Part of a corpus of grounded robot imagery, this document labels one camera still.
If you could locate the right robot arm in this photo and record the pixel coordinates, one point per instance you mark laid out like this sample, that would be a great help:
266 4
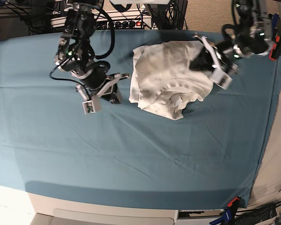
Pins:
76 55

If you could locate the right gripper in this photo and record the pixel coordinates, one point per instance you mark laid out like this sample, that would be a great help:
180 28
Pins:
97 81

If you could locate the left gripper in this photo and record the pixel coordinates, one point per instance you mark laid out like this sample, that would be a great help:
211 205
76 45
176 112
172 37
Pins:
224 52

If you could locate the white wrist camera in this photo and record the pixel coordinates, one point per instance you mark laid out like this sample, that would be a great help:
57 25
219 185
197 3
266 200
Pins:
220 78
91 106

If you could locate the orange black bottom clamp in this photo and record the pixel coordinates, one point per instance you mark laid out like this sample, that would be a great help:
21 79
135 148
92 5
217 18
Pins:
234 204

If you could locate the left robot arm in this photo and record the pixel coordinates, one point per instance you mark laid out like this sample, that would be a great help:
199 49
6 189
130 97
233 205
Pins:
250 34

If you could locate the orange black clamp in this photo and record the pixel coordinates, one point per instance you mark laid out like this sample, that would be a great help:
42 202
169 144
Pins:
234 204
276 51

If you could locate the orange black right clamp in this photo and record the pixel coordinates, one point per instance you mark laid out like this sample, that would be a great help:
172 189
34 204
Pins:
276 51

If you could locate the black power strip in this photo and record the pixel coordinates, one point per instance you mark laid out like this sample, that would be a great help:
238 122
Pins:
120 25

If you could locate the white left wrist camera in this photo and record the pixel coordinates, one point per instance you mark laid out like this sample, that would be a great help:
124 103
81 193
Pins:
220 78

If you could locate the white T-shirt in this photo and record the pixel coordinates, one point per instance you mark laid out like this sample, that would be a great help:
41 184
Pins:
162 82

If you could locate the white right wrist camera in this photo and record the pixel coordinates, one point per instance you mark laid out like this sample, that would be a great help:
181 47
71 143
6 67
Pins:
91 106

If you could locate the teal table cloth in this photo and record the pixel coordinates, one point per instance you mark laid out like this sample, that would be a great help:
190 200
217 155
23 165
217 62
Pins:
123 156

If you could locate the blue clamp bottom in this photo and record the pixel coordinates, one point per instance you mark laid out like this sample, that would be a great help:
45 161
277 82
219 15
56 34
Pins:
227 216

